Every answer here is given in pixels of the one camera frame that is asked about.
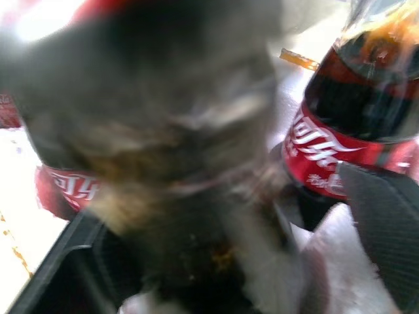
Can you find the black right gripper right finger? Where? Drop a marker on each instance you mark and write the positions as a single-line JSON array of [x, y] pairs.
[[389, 222]]

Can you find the cola bottle with red label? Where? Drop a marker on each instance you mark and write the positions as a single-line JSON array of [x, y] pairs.
[[8, 111], [347, 108]]

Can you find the blurred grey cloth object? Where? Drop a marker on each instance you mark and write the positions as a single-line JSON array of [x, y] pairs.
[[147, 108]]

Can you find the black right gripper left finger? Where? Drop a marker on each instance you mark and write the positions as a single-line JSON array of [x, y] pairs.
[[62, 271]]

